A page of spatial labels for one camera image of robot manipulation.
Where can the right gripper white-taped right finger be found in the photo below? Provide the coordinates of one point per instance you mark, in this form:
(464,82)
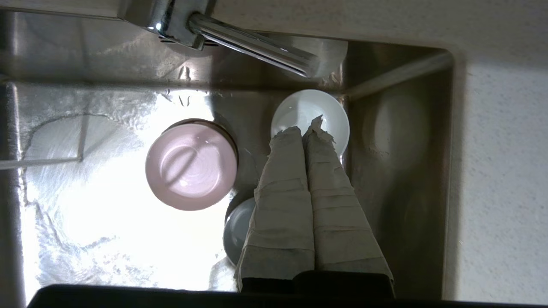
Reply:
(338,205)

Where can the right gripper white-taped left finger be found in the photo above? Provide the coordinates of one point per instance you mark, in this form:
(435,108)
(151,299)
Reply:
(282,205)

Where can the pale blue bowl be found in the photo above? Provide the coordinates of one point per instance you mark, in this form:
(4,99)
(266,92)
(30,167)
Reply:
(237,231)

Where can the pale pink bowl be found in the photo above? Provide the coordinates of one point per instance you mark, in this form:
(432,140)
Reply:
(190,164)

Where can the white bowl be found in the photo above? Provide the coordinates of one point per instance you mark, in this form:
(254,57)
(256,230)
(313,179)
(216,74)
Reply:
(312,107)

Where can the stainless steel sink basin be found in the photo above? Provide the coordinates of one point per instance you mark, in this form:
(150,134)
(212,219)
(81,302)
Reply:
(107,214)

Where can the chrome gooseneck faucet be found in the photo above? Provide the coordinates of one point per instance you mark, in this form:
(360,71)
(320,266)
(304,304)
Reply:
(162,21)

